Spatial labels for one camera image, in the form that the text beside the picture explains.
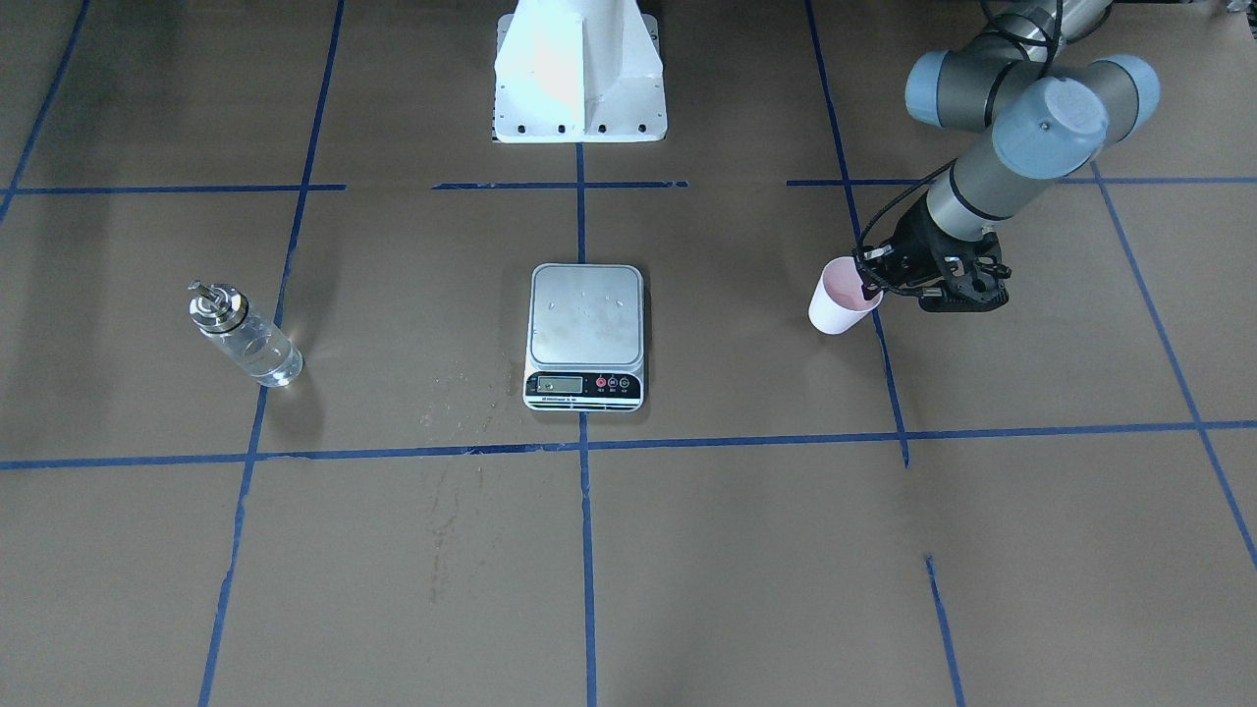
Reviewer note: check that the pink plastic cup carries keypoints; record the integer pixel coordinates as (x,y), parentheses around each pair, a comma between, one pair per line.
(840,299)

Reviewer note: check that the glass sauce bottle metal spout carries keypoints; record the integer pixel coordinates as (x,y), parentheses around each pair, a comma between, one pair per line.
(227,318)

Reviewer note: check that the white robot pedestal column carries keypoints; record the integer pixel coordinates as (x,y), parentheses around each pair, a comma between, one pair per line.
(578,72)

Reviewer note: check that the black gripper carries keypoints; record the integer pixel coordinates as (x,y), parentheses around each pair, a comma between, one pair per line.
(915,244)

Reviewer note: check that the white digital kitchen scale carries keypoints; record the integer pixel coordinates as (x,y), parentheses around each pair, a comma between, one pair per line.
(586,344)

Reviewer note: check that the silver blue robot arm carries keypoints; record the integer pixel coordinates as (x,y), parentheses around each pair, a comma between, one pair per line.
(1036,122)

